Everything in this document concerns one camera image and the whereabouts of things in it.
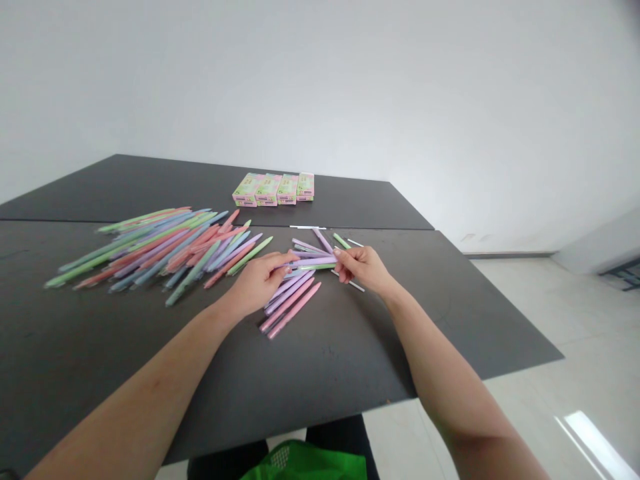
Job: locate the person's right hand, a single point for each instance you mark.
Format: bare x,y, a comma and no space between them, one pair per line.
367,270

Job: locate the person's left hand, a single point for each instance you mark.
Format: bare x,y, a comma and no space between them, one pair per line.
255,287

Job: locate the person's right index finger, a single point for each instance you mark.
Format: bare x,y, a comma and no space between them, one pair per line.
347,254

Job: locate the person's left thumb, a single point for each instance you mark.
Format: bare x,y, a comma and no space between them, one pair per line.
280,273

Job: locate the person's right fingers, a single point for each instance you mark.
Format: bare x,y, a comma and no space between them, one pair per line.
342,276

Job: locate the person's left index finger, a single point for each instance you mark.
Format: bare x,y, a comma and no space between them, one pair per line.
280,256

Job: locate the green pen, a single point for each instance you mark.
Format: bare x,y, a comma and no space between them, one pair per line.
341,240
320,268

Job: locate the purple pen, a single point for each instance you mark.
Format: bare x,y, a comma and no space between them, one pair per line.
307,245
322,241
315,259
287,290
295,295

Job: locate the white thin stick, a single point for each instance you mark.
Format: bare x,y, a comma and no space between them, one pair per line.
355,243
356,286

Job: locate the pink wrapped pen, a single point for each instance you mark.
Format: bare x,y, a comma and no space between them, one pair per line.
295,307

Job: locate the white paper strip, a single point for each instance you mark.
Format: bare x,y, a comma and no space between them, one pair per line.
307,227

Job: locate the pastel pen box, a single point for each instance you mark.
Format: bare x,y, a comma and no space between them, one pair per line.
266,191
245,191
287,190
305,187

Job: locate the pile of pastel wrapped pens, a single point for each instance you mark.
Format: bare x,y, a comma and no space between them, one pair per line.
165,245

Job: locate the green mesh bag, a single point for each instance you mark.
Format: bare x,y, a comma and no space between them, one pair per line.
305,462

